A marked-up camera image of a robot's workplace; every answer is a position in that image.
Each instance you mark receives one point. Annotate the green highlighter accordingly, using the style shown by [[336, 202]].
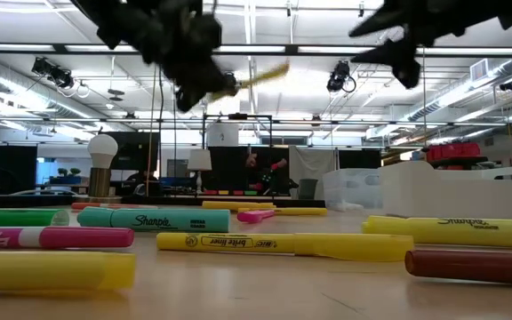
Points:
[[16, 218]]

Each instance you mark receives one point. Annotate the white hanging sheet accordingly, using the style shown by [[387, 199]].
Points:
[[314, 162]]

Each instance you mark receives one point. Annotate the white sign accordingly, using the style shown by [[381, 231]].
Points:
[[222, 135]]

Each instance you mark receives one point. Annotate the orange dry-erase marker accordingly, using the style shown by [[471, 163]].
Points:
[[105, 205]]

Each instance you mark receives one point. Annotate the teal Sharpie highlighter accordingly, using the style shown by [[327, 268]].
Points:
[[158, 220]]

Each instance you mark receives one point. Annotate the magenta Expo dry-erase marker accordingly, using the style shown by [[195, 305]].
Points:
[[82, 237]]

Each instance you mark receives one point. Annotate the small green plant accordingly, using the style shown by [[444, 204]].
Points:
[[62, 172], [75, 171]]

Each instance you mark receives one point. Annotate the clear plastic bin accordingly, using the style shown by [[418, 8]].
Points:
[[349, 191]]

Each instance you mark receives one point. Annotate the black stand frame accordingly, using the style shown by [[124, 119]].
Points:
[[238, 116]]

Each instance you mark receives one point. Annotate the black ceiling spotlight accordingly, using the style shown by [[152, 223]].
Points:
[[338, 77], [230, 82], [53, 73]]

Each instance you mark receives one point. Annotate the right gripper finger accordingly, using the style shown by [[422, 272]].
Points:
[[398, 55], [385, 20]]

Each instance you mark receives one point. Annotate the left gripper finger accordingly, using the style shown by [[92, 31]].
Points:
[[187, 98], [213, 82]]

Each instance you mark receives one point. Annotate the pink highlighter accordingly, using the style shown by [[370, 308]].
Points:
[[249, 216]]

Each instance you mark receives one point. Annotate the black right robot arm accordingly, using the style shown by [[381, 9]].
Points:
[[505, 11]]

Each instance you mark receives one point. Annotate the yellow Sharpie highlighter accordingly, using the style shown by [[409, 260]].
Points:
[[451, 231]]

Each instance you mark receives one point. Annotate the green block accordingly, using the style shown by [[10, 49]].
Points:
[[250, 192]]

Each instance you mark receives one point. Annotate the slim yellow highlighter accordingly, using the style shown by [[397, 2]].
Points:
[[300, 211], [265, 76], [38, 271]]

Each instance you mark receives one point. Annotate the white bulb brass lamp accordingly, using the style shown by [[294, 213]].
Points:
[[101, 149]]

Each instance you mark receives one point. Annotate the black overhead crossbar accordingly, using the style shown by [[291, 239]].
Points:
[[291, 50]]

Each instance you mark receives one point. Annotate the yellow BIC brite liner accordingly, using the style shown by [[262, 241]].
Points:
[[238, 242]]

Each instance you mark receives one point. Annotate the black monitor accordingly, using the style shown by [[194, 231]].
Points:
[[127, 151]]

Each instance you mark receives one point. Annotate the small white table lamp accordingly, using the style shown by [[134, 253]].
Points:
[[199, 160]]

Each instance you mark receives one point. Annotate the red block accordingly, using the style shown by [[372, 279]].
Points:
[[210, 192], [238, 192]]

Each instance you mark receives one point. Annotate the yellow block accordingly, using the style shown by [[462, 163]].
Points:
[[223, 192]]

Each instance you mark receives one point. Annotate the red storage bins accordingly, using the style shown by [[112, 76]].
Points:
[[453, 152]]

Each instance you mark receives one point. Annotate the white plastic bin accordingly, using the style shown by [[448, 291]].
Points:
[[438, 191]]

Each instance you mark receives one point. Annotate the brown dry-erase marker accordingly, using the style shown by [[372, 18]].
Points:
[[474, 266]]

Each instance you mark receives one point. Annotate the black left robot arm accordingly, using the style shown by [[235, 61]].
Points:
[[118, 22]]

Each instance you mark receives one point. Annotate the dark waste bin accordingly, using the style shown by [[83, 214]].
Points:
[[308, 189]]

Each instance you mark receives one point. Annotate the white ceiling vent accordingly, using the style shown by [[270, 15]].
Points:
[[478, 69]]

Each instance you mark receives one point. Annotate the thick orange-yellow highlighter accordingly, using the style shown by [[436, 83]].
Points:
[[234, 205]]

